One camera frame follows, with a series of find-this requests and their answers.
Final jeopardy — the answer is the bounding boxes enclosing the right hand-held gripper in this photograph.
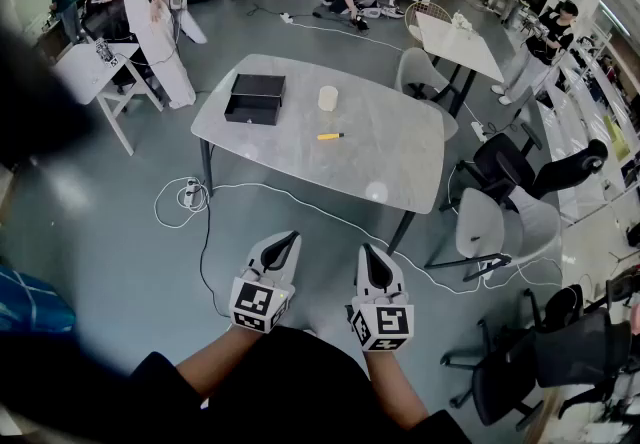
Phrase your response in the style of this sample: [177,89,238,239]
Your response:
[349,243,416,353]

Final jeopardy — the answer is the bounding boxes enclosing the grey shell chair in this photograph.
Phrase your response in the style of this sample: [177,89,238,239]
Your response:
[394,47,459,142]
[424,185,562,283]

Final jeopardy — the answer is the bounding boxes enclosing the white trestle table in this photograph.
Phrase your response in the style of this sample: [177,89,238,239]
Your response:
[53,41,167,157]

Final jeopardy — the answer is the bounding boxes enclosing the spare hand-held gripper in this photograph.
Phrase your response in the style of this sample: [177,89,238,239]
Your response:
[94,37,122,69]

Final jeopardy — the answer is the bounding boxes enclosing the black cable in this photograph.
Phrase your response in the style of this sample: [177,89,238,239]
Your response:
[198,180,234,329]

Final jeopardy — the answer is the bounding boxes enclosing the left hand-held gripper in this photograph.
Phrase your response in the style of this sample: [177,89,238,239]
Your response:
[228,230,303,335]

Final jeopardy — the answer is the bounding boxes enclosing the white table with black legs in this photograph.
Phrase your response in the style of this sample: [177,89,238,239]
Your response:
[414,10,506,119]

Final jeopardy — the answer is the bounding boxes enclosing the person's left forearm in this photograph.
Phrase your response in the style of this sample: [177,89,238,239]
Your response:
[174,323,267,402]

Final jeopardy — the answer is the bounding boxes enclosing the black box container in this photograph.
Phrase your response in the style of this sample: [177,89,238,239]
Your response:
[223,73,287,127]

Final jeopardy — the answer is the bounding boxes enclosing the black mesh office chair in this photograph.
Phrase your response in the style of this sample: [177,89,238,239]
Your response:
[439,281,639,432]

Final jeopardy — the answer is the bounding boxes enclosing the grey marble table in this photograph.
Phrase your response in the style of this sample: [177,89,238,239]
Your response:
[190,53,447,256]

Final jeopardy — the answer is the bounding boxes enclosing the white cylinder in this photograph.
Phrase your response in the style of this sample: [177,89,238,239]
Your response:
[317,85,340,113]

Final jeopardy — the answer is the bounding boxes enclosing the white cable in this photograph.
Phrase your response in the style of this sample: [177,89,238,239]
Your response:
[152,175,564,295]

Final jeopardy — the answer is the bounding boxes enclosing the person's right forearm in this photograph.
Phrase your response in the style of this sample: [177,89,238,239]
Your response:
[361,349,431,431]

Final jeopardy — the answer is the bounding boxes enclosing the wicker chair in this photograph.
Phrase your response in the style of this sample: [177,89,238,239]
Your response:
[403,0,454,49]

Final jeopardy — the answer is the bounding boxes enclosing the blue bag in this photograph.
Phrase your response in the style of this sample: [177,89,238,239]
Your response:
[0,263,77,334]

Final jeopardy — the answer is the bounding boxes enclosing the person's black clothing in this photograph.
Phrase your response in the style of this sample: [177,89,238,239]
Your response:
[0,325,472,444]

